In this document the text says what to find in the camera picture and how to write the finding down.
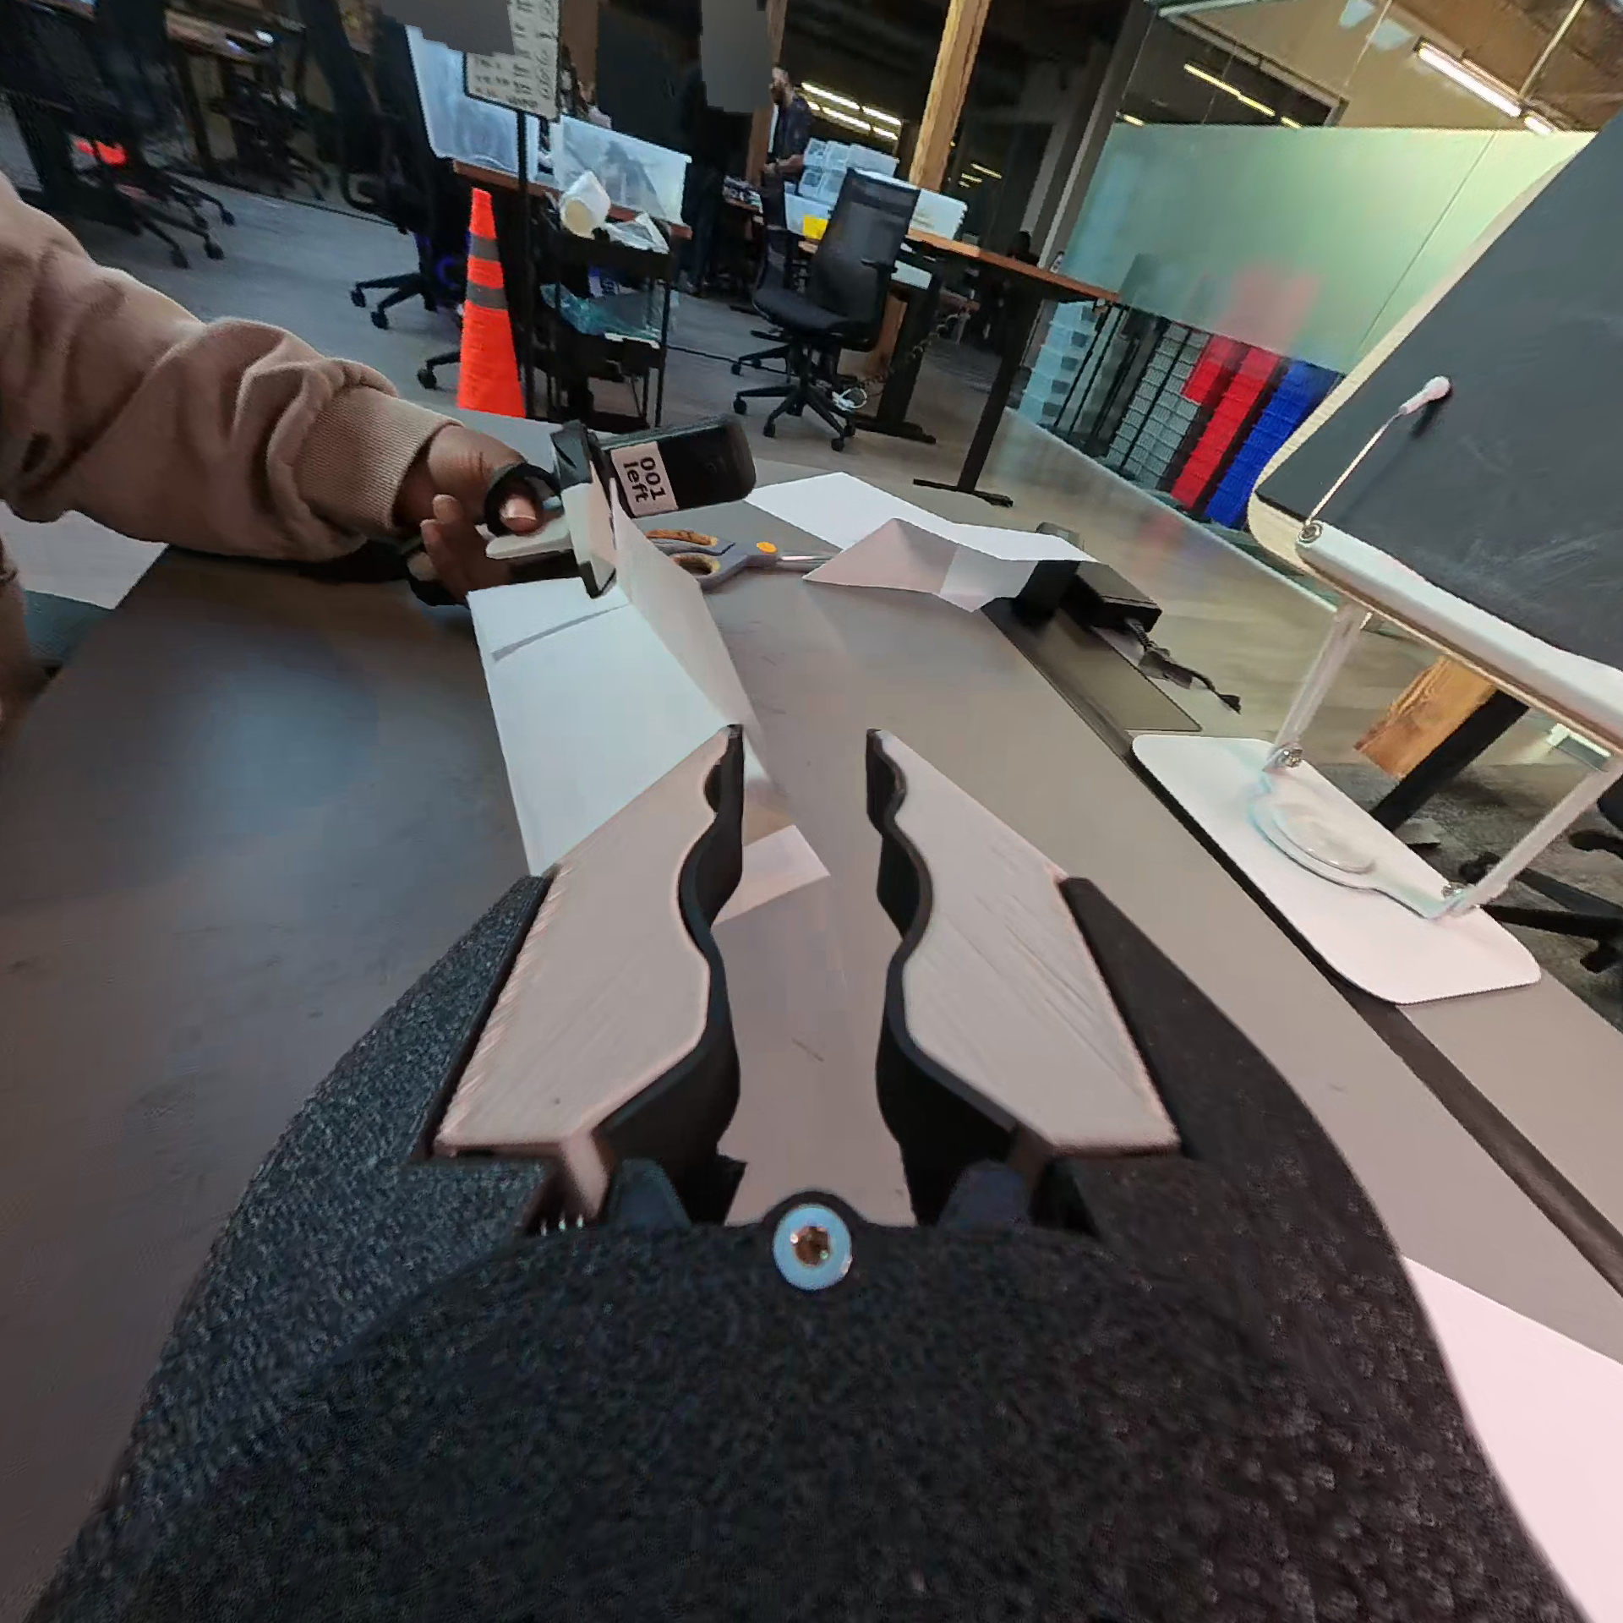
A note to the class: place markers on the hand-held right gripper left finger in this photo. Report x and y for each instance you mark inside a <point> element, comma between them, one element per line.
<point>584,1002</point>

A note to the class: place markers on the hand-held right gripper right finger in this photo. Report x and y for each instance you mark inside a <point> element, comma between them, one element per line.
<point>1026,1015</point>

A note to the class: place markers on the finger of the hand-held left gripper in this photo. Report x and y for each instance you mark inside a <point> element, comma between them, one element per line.
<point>591,532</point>

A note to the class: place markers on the white paper sheet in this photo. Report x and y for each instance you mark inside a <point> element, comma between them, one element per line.
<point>837,501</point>
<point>1521,1421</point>
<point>595,698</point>

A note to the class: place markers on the person's left forearm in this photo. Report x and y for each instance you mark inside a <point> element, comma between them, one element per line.
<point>190,418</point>

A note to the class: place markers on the wooden desk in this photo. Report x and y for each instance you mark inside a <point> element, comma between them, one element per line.
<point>506,179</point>
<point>1015,260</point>

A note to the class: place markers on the grey desk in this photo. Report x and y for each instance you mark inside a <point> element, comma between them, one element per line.
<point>253,824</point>

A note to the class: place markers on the black desk power box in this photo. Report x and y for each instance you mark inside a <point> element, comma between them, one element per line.
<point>1104,590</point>

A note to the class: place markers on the person's left hand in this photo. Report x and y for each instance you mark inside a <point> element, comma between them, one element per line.
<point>456,496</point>

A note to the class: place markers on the grey orange scissors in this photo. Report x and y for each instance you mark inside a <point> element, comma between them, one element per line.
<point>723,559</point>

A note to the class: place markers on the black rolling cart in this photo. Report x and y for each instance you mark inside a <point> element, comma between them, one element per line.
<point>609,318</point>

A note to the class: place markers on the orange traffic cone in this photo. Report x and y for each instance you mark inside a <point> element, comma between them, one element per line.
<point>489,329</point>

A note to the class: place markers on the black office chair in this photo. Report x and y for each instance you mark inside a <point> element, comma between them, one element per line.
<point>1559,888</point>
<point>837,279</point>
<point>406,254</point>
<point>139,165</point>

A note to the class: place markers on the white paper plane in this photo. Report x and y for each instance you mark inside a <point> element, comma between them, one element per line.
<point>937,559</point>

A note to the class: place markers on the white plastic cup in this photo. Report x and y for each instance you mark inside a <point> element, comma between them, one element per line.
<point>586,204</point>

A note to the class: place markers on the clear plastic cover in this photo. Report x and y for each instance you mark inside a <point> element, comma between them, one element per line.
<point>609,154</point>

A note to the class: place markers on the white laptop stand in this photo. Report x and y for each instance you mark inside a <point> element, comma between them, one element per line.
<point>1332,876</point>

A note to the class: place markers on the stack of pale green crates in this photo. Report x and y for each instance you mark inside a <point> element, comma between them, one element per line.
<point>1104,382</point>

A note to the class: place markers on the stack of red crates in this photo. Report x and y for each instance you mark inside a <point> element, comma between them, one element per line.
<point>1223,418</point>

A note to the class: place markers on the stack of blue crates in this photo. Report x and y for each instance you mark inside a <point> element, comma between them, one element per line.
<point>1281,443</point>

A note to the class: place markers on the black laptop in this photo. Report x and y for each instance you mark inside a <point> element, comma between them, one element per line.
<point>1496,443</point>

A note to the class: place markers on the black metal post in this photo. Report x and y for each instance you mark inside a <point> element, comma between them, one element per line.
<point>982,407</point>

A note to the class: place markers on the wooden post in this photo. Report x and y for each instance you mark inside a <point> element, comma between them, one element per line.
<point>1426,718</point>
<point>949,90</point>

